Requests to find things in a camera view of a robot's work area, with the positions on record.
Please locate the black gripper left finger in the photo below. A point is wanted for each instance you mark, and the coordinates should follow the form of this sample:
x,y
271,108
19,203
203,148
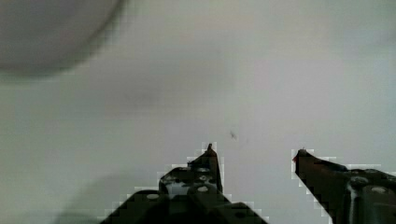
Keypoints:
x,y
186,195

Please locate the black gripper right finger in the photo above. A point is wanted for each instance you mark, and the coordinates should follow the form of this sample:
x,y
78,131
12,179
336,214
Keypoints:
x,y
349,196

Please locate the grey round plate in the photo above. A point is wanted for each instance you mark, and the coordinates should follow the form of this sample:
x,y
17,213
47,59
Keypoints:
x,y
41,34

